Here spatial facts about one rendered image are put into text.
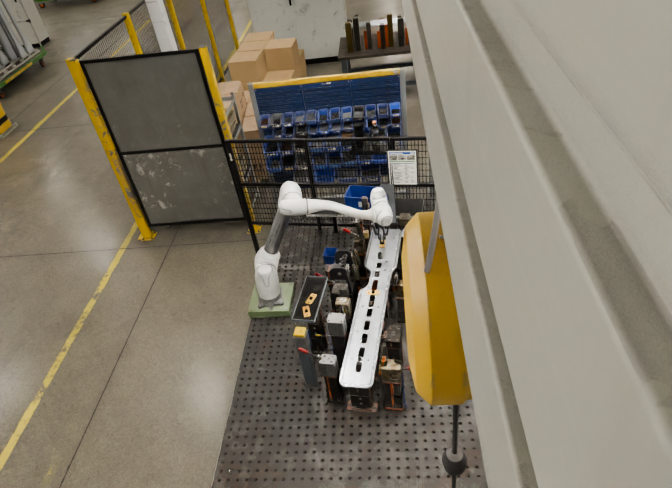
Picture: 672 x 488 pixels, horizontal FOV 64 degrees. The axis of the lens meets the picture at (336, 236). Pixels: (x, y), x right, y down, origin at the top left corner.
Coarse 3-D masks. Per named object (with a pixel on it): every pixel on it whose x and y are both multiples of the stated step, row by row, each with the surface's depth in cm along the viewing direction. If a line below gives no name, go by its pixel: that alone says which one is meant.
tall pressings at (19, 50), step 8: (0, 8) 1070; (8, 8) 1064; (0, 16) 1043; (0, 24) 1076; (8, 24) 1087; (16, 24) 1082; (0, 32) 1063; (8, 32) 1061; (0, 40) 1067; (16, 40) 1074; (24, 40) 1100; (8, 48) 1080; (16, 48) 1079; (32, 48) 1116; (0, 56) 1059; (8, 56) 1086; (16, 56) 1100; (24, 56) 1090
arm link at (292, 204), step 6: (294, 192) 345; (288, 198) 341; (294, 198) 341; (300, 198) 342; (282, 204) 339; (288, 204) 338; (294, 204) 338; (300, 204) 338; (306, 204) 339; (282, 210) 339; (288, 210) 338; (294, 210) 338; (300, 210) 339; (306, 210) 340
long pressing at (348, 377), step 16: (400, 240) 377; (368, 256) 367; (384, 256) 365; (384, 272) 352; (368, 288) 342; (384, 288) 340; (368, 304) 331; (384, 304) 330; (352, 320) 322; (368, 320) 321; (352, 336) 312; (368, 336) 311; (352, 352) 303; (368, 352) 302; (352, 368) 294; (368, 368) 293; (352, 384) 286; (368, 384) 285
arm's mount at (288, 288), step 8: (256, 288) 391; (288, 288) 388; (256, 296) 384; (288, 296) 382; (256, 304) 378; (288, 304) 375; (248, 312) 373; (256, 312) 372; (264, 312) 372; (272, 312) 372; (280, 312) 371; (288, 312) 371
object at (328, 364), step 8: (320, 360) 294; (328, 360) 293; (336, 360) 296; (320, 368) 296; (328, 368) 294; (336, 368) 296; (328, 376) 298; (336, 376) 297; (328, 384) 304; (336, 384) 303; (328, 392) 309; (336, 392) 307; (328, 400) 313; (336, 400) 312
